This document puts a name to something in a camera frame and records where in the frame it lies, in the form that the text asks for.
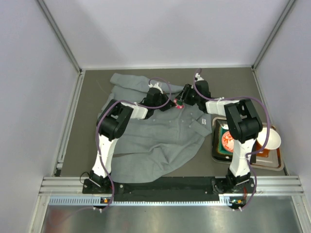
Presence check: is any grey button-up shirt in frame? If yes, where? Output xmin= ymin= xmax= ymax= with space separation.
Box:
xmin=96 ymin=72 xmax=212 ymax=184

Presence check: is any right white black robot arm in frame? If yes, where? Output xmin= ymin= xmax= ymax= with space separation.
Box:
xmin=174 ymin=81 xmax=263 ymax=194

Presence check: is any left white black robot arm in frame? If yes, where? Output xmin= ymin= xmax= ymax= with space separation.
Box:
xmin=85 ymin=86 xmax=175 ymax=192

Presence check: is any black square plate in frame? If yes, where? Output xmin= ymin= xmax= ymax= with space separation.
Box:
xmin=212 ymin=117 xmax=233 ymax=164

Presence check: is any red white patterned dish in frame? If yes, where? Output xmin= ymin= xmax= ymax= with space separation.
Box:
xmin=222 ymin=131 xmax=234 ymax=152

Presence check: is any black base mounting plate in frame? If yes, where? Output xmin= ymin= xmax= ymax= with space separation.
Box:
xmin=83 ymin=176 xmax=255 ymax=197

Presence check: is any silver metal tray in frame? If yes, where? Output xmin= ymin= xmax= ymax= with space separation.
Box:
xmin=210 ymin=116 xmax=285 ymax=172

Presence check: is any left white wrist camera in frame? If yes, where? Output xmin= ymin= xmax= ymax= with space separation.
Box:
xmin=148 ymin=82 xmax=163 ymax=93

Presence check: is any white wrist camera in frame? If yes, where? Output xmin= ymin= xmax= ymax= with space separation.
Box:
xmin=148 ymin=82 xmax=163 ymax=93
xmin=194 ymin=73 xmax=204 ymax=82

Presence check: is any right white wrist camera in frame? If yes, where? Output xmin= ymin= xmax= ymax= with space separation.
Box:
xmin=194 ymin=73 xmax=204 ymax=82

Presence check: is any grey slotted cable duct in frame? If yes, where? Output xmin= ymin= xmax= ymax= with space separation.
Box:
xmin=49 ymin=196 xmax=243 ymax=207

